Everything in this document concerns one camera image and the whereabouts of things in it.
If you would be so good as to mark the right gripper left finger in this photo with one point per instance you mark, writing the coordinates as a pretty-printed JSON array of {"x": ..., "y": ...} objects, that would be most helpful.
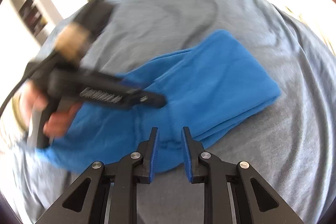
[{"x": 107, "y": 193}]

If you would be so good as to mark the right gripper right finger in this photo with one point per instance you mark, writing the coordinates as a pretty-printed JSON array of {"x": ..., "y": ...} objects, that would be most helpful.
[{"x": 234, "y": 193}]

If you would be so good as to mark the blue fleece pants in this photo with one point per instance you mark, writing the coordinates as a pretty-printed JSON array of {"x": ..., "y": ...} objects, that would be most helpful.
[{"x": 210, "y": 88}]

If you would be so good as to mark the beige sleeve left forearm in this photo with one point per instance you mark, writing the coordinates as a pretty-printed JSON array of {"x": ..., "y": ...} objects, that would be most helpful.
[{"x": 21, "y": 117}]

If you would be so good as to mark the grey bed duvet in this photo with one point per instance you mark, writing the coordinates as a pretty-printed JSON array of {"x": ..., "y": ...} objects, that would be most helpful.
[{"x": 291, "y": 143}]

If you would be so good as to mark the black camera with tape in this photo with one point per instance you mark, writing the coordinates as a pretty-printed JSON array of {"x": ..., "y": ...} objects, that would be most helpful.
[{"x": 75, "y": 39}]

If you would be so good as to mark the arched wall shelf niche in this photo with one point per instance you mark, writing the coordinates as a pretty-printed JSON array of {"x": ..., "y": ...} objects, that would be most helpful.
[{"x": 35, "y": 18}]

